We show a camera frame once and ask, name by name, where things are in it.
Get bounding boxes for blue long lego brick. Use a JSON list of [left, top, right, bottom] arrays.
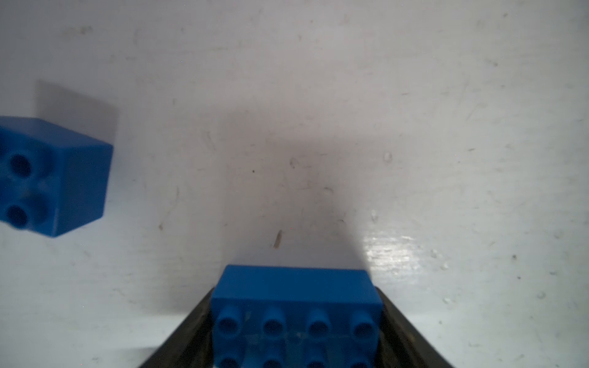
[[211, 265, 383, 367]]

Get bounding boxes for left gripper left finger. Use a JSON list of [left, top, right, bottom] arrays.
[[139, 288, 214, 368]]

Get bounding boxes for blue small lego brick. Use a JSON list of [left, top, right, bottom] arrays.
[[1, 116, 114, 238]]

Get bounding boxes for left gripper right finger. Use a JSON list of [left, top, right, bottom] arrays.
[[374, 287, 453, 368]]

